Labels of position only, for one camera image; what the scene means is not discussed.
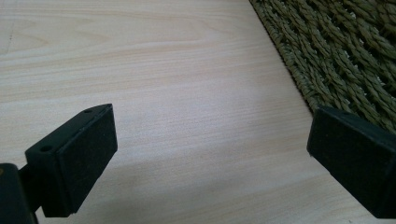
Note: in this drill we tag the woven seagrass basket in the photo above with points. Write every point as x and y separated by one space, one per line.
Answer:
339 53

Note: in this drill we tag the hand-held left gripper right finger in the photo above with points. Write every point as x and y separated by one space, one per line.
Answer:
355 161

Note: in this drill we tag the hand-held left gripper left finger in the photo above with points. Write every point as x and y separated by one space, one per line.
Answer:
74 161

